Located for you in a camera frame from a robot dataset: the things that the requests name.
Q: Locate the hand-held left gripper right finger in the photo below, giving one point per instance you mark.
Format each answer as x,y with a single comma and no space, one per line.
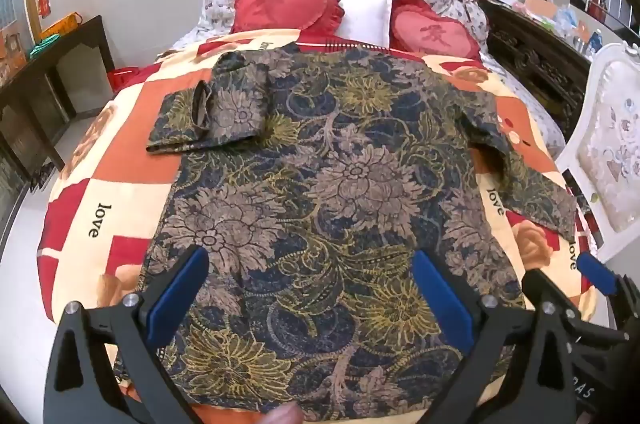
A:
445,299

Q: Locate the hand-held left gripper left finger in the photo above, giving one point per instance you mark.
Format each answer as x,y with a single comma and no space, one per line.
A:
175,294

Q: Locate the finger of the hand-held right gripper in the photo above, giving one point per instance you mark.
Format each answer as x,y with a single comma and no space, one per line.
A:
597,274
552,289

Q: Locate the dark floral shirt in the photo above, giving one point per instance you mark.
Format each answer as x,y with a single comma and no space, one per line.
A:
325,184

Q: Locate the person's left hand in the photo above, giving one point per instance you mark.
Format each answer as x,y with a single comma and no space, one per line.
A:
286,416

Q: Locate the white ornate chair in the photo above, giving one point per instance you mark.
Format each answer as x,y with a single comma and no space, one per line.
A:
610,144

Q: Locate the orange red patchwork blanket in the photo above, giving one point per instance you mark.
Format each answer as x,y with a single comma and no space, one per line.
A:
125,164

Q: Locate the dark shoes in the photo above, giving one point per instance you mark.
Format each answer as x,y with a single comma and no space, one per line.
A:
41,176

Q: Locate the floral bed sheet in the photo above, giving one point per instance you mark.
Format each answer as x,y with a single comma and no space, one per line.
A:
530,104

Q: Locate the dark carved wooden cabinet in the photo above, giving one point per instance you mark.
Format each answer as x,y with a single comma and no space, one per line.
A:
540,64

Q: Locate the red plastic basin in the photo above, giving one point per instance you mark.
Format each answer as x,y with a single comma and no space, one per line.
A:
122,79

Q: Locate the dark wooden side table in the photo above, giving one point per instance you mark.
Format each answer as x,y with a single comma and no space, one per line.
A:
30,104

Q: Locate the pile of packets and bags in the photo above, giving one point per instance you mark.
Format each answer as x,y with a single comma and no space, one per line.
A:
560,19

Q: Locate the small red heart pillow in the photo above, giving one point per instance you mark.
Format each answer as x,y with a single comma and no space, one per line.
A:
435,34

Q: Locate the green cloth bundle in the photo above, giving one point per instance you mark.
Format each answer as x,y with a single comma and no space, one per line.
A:
45,44

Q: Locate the orange printed box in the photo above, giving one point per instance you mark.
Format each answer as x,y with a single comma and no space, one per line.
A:
11,54

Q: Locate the white pillow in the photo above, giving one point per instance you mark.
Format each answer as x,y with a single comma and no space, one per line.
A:
365,17

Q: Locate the large red heart pillow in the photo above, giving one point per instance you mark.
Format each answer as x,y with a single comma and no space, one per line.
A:
280,7

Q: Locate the red wall sign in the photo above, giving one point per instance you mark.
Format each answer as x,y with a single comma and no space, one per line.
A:
44,0

